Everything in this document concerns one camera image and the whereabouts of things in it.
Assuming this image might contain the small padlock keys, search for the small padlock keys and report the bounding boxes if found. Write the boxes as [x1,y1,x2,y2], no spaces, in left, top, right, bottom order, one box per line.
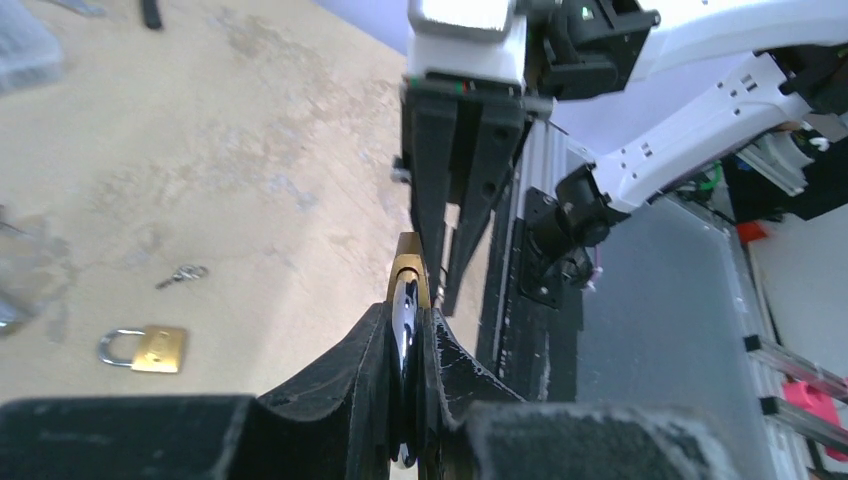
[155,264,209,290]

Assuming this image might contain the clear plastic organizer box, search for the clear plastic organizer box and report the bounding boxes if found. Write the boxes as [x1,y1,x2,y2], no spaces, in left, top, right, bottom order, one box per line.
[1,0,64,95]

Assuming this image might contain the aluminium frame rail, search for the aluminium frame rail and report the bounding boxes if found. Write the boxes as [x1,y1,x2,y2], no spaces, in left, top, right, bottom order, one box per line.
[512,124,847,479]

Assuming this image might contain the large brass padlock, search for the large brass padlock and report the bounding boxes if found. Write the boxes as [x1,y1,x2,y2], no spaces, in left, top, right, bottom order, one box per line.
[386,232,431,469]

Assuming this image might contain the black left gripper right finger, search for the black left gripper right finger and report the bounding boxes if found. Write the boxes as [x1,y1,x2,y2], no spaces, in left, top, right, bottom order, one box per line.
[420,309,739,479]

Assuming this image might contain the small brass padlock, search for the small brass padlock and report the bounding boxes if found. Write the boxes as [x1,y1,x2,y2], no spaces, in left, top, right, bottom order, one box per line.
[96,325,188,374]

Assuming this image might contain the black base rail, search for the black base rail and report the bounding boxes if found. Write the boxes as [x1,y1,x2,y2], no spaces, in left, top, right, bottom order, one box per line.
[475,187,583,402]

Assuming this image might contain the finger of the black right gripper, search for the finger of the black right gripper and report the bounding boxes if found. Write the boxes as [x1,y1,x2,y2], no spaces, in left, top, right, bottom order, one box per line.
[401,86,460,305]
[441,101,526,316]

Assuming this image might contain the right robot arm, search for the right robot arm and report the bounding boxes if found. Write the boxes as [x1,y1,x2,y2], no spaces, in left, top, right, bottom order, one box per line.
[394,1,847,312]

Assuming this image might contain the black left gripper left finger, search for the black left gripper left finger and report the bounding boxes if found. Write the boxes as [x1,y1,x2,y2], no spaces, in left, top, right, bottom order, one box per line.
[1,303,392,479]

